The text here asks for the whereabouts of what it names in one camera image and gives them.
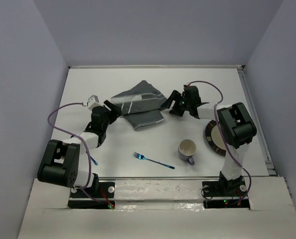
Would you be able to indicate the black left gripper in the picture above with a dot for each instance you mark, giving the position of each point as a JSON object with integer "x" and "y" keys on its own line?
{"x": 116, "y": 110}

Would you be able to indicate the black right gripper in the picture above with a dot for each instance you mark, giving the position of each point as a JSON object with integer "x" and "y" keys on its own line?
{"x": 175, "y": 95}

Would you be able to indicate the grey striped placemat cloth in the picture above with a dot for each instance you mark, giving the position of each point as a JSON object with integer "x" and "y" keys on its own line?
{"x": 141, "y": 105}

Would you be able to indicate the purple ceramic mug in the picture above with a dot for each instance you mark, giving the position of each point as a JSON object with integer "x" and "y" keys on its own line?
{"x": 186, "y": 150}

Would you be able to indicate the blue metal fork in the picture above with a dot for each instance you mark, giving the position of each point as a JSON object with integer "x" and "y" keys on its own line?
{"x": 142, "y": 157}

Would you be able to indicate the dark rimmed cream plate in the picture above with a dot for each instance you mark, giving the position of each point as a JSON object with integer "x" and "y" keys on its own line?
{"x": 214, "y": 139}

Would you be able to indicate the blue metal spoon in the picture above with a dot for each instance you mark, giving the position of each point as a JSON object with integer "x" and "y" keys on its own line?
{"x": 94, "y": 161}

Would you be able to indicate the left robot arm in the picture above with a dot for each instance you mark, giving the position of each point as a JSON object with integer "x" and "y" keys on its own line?
{"x": 60, "y": 162}

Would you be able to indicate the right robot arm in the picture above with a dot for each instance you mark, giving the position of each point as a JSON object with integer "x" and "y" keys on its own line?
{"x": 237, "y": 130}

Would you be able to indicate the white front mounting board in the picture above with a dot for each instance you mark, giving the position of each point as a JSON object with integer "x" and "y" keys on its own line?
{"x": 161, "y": 209}

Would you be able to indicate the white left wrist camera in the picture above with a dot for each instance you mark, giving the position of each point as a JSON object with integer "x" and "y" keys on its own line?
{"x": 91, "y": 102}

